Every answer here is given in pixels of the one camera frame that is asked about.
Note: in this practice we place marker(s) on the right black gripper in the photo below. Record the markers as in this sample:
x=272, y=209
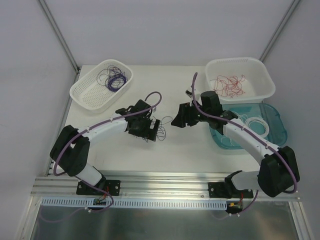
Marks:
x=186, y=115

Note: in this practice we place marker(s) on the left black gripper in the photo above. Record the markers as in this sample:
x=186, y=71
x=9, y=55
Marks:
x=149, y=129

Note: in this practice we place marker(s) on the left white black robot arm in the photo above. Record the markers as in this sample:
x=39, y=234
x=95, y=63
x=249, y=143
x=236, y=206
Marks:
x=71, y=149

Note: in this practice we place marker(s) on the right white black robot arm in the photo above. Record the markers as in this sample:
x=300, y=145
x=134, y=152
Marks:
x=278, y=170

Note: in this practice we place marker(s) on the white perforated basket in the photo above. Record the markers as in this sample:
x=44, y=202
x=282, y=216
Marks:
x=102, y=86

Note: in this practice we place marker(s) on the white plastic tub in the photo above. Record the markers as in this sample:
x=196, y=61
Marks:
x=239, y=80

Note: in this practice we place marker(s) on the teal transparent plastic bin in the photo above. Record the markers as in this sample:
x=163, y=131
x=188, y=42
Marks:
x=263, y=119

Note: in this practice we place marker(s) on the aluminium mounting rail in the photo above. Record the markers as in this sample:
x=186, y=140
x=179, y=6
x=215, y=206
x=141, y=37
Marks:
x=136, y=185

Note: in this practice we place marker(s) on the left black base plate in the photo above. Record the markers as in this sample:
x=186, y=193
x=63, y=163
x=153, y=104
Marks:
x=110, y=186

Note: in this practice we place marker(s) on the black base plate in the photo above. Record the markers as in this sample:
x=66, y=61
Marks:
x=227, y=191
x=110, y=186

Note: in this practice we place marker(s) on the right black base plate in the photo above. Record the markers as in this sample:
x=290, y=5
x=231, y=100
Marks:
x=227, y=191

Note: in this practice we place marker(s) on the white slotted cable duct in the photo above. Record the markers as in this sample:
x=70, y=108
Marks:
x=90, y=202

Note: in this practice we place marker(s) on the left aluminium frame post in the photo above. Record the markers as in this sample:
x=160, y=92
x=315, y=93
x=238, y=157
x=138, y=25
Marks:
x=57, y=32

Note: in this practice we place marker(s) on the aluminium frame post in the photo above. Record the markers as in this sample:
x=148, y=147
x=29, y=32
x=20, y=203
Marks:
x=57, y=32
x=294, y=4

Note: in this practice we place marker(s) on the right aluminium frame post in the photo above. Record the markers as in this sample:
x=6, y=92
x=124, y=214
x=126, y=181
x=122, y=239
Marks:
x=294, y=4

